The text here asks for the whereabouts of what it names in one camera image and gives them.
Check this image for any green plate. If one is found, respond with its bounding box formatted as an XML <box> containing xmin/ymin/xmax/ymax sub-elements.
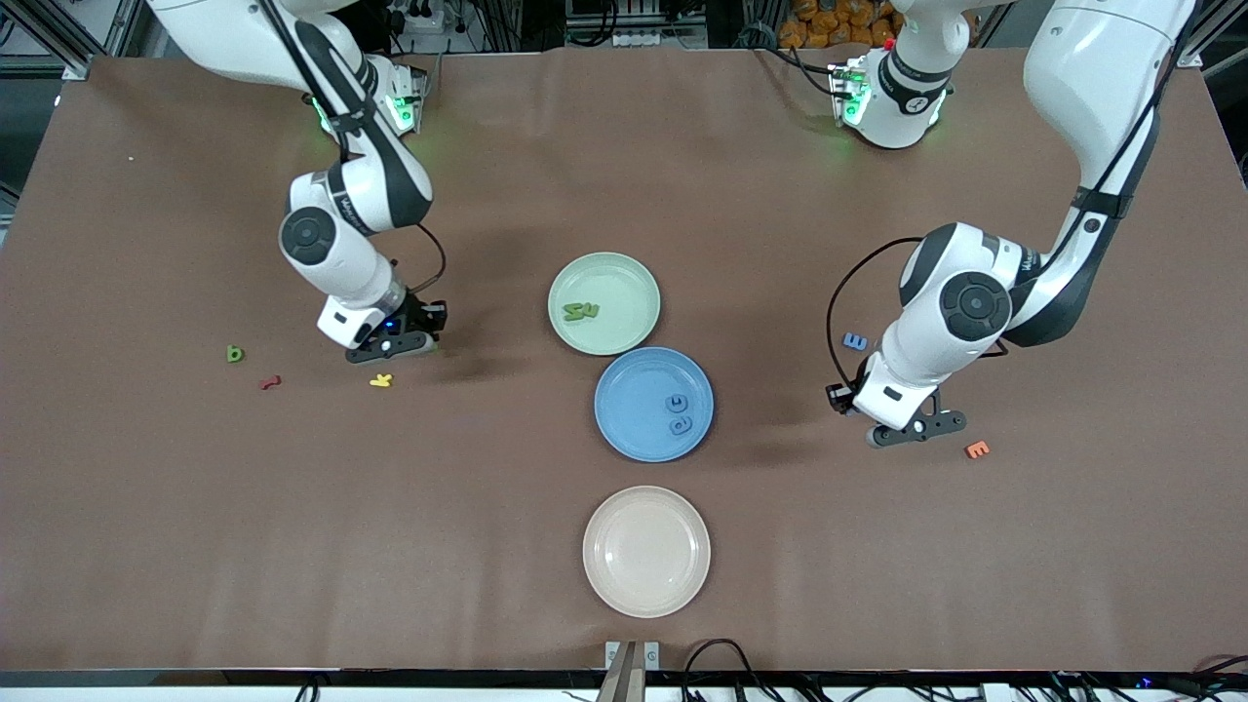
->
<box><xmin>548</xmin><ymin>252</ymin><xmax>662</xmax><ymax>357</ymax></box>

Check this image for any blue plate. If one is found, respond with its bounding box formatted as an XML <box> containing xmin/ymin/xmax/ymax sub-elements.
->
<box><xmin>594</xmin><ymin>346</ymin><xmax>715</xmax><ymax>463</ymax></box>

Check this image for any beige plate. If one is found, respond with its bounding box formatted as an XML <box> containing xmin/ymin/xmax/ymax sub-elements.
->
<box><xmin>582</xmin><ymin>486</ymin><xmax>712</xmax><ymax>619</ymax></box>

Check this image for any brown table cover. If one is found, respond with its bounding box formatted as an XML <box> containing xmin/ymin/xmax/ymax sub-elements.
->
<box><xmin>0</xmin><ymin>44</ymin><xmax>1248</xmax><ymax>674</ymax></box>

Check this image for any metal equipment rack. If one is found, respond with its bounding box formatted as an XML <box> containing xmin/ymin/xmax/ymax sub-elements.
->
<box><xmin>564</xmin><ymin>0</ymin><xmax>711</xmax><ymax>50</ymax></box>

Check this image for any bag of orange items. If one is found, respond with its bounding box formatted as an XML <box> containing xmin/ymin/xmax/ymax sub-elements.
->
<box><xmin>778</xmin><ymin>0</ymin><xmax>900</xmax><ymax>50</ymax></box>

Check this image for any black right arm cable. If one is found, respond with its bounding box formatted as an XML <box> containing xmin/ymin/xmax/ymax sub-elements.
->
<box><xmin>258</xmin><ymin>0</ymin><xmax>449</xmax><ymax>295</ymax></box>

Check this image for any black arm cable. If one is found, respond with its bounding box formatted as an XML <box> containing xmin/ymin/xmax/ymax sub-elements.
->
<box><xmin>826</xmin><ymin>0</ymin><xmax>1195</xmax><ymax>389</ymax></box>
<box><xmin>258</xmin><ymin>0</ymin><xmax>449</xmax><ymax>295</ymax></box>

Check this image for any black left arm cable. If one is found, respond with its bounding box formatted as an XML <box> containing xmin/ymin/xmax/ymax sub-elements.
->
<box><xmin>826</xmin><ymin>0</ymin><xmax>1195</xmax><ymax>389</ymax></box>

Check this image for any black cable loop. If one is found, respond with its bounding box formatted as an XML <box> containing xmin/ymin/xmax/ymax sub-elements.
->
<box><xmin>681</xmin><ymin>639</ymin><xmax>781</xmax><ymax>702</ymax></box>

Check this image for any black base cable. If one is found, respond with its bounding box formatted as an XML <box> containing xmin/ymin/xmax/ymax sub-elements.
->
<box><xmin>756</xmin><ymin>39</ymin><xmax>839</xmax><ymax>98</ymax></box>

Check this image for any aluminium camera mount post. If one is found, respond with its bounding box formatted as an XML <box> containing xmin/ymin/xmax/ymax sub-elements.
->
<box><xmin>597</xmin><ymin>641</ymin><xmax>661</xmax><ymax>702</ymax></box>

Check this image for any aluminium frame rail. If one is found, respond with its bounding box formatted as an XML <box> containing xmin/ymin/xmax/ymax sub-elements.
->
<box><xmin>1173</xmin><ymin>0</ymin><xmax>1248</xmax><ymax>69</ymax></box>
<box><xmin>0</xmin><ymin>0</ymin><xmax>94</xmax><ymax>81</ymax></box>

